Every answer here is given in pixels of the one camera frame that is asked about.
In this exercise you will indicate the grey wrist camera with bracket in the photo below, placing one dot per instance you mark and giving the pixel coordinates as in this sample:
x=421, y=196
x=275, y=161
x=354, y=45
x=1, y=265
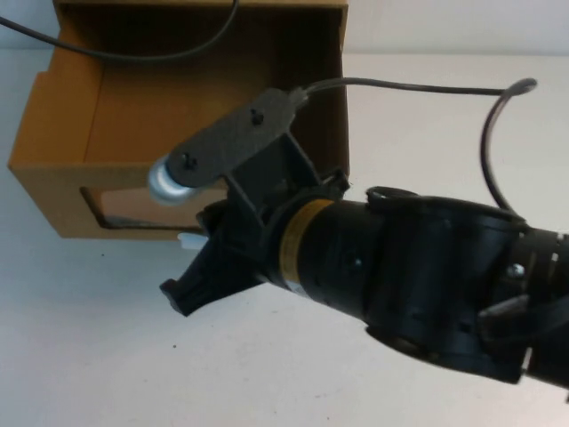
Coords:
x=231, y=133

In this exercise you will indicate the brown cardboard box sleeve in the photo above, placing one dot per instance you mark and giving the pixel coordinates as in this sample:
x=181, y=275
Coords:
x=56, y=26

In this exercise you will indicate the cardboard drawer with window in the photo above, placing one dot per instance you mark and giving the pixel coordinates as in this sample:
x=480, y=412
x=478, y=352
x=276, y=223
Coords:
x=44, y=200

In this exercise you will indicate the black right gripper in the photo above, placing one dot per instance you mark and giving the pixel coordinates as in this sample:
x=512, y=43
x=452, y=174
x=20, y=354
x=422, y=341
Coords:
x=271, y=253

